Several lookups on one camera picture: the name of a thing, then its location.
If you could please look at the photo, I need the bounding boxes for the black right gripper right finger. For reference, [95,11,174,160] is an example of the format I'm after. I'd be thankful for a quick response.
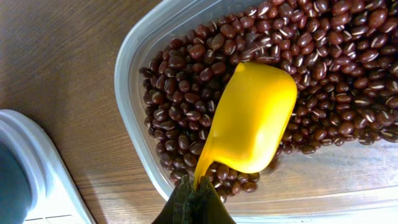
[195,176,236,224]

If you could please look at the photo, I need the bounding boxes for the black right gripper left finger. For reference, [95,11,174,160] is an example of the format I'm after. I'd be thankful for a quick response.
[152,175,193,224]

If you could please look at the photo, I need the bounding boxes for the yellow plastic measuring scoop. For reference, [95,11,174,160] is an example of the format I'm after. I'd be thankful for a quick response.
[193,62,297,188]

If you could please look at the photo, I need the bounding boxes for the white digital kitchen scale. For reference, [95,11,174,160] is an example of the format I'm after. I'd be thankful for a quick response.
[1,110,95,223]

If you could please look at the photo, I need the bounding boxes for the blue plastic bowl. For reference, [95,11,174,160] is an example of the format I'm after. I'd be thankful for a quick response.
[0,144,32,224]

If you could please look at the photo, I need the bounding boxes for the clear plastic container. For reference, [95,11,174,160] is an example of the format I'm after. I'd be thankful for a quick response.
[114,0,397,223]

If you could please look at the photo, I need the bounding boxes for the red adzuki beans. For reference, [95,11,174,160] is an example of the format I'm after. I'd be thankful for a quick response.
[138,1,397,200]

